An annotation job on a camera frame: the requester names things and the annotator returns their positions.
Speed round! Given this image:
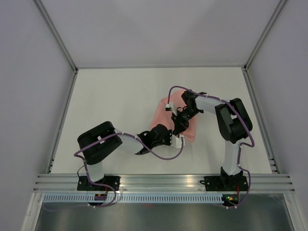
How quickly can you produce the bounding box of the right side frame rail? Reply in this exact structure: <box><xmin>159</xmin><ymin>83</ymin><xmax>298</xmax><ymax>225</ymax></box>
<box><xmin>241</xmin><ymin>66</ymin><xmax>281</xmax><ymax>174</ymax></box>

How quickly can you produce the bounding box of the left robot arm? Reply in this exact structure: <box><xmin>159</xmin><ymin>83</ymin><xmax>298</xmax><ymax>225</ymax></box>
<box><xmin>77</xmin><ymin>121</ymin><xmax>172</xmax><ymax>191</ymax></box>

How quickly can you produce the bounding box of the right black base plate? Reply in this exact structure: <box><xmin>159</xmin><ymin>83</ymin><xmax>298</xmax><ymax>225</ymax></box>
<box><xmin>204</xmin><ymin>176</ymin><xmax>248</xmax><ymax>192</ymax></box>

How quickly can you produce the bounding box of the front aluminium rail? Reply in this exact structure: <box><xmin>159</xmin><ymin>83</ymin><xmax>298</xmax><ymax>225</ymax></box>
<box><xmin>32</xmin><ymin>174</ymin><xmax>295</xmax><ymax>193</ymax></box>

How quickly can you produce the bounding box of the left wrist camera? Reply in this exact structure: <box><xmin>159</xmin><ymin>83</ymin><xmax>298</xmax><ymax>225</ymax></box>
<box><xmin>171</xmin><ymin>134</ymin><xmax>186</xmax><ymax>149</ymax></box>

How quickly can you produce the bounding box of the back aluminium frame bar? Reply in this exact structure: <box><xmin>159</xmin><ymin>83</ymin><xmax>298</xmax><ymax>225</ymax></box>
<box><xmin>77</xmin><ymin>64</ymin><xmax>245</xmax><ymax>70</ymax></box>

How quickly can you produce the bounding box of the right aluminium frame post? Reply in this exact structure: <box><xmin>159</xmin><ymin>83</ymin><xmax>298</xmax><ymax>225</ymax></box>
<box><xmin>242</xmin><ymin>0</ymin><xmax>288</xmax><ymax>72</ymax></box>

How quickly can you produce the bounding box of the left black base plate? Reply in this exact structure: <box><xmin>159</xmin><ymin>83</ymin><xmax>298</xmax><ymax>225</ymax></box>
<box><xmin>77</xmin><ymin>176</ymin><xmax>120</xmax><ymax>192</ymax></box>

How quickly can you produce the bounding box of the frame rail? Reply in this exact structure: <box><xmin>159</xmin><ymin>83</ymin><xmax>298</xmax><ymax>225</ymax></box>
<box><xmin>241</xmin><ymin>66</ymin><xmax>281</xmax><ymax>174</ymax></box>
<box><xmin>45</xmin><ymin>69</ymin><xmax>79</xmax><ymax>174</ymax></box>

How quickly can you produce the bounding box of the left side frame rail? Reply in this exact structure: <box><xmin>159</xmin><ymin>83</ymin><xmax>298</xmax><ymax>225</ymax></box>
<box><xmin>45</xmin><ymin>69</ymin><xmax>79</xmax><ymax>174</ymax></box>

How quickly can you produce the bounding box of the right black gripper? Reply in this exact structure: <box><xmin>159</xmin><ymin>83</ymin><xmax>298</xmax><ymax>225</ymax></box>
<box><xmin>171</xmin><ymin>108</ymin><xmax>201</xmax><ymax>137</ymax></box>

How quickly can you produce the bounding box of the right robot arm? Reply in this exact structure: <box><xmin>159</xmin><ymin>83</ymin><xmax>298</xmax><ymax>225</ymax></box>
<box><xmin>171</xmin><ymin>90</ymin><xmax>255</xmax><ymax>190</ymax></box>

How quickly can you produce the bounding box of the white slotted cable duct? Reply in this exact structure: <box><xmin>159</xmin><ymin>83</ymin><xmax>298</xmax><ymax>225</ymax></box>
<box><xmin>43</xmin><ymin>193</ymin><xmax>224</xmax><ymax>204</ymax></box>

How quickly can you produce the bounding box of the pink satin napkin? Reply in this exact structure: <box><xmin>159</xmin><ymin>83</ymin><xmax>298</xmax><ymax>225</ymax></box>
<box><xmin>150</xmin><ymin>90</ymin><xmax>197</xmax><ymax>142</ymax></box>

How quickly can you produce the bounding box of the aluminium frame post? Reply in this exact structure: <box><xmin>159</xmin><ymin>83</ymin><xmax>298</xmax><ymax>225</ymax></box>
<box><xmin>242</xmin><ymin>0</ymin><xmax>288</xmax><ymax>72</ymax></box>
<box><xmin>33</xmin><ymin>0</ymin><xmax>78</xmax><ymax>73</ymax></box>

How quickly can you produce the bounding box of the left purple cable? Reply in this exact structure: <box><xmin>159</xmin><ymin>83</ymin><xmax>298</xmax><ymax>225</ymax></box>
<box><xmin>74</xmin><ymin>133</ymin><xmax>185</xmax><ymax>207</ymax></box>

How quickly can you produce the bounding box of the left aluminium frame post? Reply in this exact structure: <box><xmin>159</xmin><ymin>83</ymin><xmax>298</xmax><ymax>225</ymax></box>
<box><xmin>33</xmin><ymin>0</ymin><xmax>78</xmax><ymax>73</ymax></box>

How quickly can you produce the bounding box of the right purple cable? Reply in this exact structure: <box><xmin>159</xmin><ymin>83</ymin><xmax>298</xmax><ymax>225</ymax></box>
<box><xmin>167</xmin><ymin>86</ymin><xmax>255</xmax><ymax>210</ymax></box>

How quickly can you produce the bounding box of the purple cable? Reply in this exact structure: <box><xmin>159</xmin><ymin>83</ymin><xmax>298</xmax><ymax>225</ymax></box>
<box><xmin>167</xmin><ymin>86</ymin><xmax>255</xmax><ymax>210</ymax></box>
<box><xmin>74</xmin><ymin>133</ymin><xmax>185</xmax><ymax>207</ymax></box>

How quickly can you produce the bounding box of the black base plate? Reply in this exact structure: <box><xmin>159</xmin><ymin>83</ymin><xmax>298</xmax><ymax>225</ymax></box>
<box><xmin>204</xmin><ymin>176</ymin><xmax>248</xmax><ymax>192</ymax></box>
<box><xmin>77</xmin><ymin>176</ymin><xmax>120</xmax><ymax>192</ymax></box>

